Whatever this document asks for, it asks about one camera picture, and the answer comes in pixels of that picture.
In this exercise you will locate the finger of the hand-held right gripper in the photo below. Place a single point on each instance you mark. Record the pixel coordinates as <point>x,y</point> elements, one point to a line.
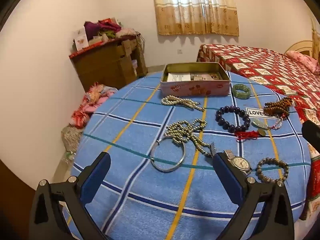
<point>312,133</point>

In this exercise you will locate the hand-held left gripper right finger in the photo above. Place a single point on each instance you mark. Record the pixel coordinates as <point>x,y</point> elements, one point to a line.
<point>226,172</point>

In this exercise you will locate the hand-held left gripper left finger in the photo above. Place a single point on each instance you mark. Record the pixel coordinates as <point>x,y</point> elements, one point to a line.
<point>96,177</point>

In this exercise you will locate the silver wristwatch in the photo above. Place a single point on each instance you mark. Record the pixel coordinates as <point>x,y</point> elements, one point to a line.
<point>240,163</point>

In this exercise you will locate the red tassel jade pendant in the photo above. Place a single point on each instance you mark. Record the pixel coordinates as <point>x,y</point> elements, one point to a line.
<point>246,134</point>

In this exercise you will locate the silver bangle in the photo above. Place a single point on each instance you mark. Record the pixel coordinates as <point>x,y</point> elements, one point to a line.
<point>153,160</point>

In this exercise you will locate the pink metal tin box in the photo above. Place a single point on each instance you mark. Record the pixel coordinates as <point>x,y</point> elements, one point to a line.
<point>195,88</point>

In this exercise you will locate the clear plastic bottle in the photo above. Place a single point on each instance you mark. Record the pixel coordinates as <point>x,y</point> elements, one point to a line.
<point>68,157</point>

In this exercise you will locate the blue plaid blanket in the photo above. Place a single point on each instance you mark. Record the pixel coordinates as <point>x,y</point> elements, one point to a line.
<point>140,192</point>

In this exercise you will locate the woven beige bag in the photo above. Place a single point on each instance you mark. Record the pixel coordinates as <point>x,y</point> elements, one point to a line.
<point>71,137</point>

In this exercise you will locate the pink pillow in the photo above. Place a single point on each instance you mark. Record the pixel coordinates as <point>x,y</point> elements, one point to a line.
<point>303,60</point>

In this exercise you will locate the red patchwork bed quilt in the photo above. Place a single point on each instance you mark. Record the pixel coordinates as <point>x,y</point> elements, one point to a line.
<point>270,67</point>

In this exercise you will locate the pile of pink clothes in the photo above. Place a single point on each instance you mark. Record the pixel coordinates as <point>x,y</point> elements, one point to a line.
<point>95,97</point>

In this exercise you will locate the green jade bangle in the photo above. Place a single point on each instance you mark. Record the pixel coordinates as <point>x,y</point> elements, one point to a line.
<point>235,92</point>

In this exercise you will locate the cream wooden headboard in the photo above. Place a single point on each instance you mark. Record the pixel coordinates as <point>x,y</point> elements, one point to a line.
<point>298,46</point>

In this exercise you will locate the narrow beige patterned curtain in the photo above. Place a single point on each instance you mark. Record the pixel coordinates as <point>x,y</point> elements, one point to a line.
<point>315,37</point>

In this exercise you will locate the brown wooden cabinet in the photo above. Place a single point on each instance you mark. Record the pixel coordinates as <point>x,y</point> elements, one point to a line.
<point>105,65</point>

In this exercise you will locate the pink plastic storage box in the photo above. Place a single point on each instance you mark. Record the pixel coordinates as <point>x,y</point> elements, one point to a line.
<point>135,66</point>

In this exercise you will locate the flat red box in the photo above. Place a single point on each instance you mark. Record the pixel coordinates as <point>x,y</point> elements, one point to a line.
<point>85,50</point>

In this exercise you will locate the white printed box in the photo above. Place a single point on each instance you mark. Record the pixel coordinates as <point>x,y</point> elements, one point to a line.
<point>81,38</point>

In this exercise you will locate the pile of clothes on cabinet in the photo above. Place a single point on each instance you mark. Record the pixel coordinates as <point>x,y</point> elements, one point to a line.
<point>105,28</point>

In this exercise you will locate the wide beige patterned curtain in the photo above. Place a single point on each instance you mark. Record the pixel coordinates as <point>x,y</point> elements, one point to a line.
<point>195,12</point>

